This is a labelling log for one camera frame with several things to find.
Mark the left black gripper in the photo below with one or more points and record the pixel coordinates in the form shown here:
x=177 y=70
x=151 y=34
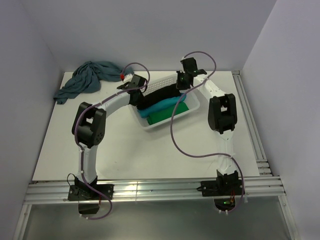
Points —
x=140 y=101

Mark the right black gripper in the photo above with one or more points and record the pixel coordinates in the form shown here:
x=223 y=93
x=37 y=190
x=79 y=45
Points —
x=179 y=86

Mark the black t shirt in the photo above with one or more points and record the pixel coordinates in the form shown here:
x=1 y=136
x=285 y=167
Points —
x=163 y=93

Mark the rolled green t shirt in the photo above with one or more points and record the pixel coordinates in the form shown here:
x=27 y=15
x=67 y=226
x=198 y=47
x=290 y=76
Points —
x=166 y=113

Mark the aluminium rail frame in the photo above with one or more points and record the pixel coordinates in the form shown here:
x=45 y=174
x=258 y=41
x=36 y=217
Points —
x=265 y=185

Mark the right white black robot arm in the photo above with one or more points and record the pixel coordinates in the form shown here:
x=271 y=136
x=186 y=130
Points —
x=222 y=119

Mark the grey blue crumpled t shirt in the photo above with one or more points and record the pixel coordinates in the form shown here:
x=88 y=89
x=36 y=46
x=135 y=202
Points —
x=87 y=79

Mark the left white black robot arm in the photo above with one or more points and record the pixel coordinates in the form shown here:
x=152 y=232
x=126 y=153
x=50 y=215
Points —
x=89 y=129

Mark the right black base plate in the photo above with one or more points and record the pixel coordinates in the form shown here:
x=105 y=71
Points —
x=220 y=188

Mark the rolled turquoise t shirt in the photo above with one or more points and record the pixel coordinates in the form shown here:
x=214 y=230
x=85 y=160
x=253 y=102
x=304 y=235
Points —
x=159 y=106

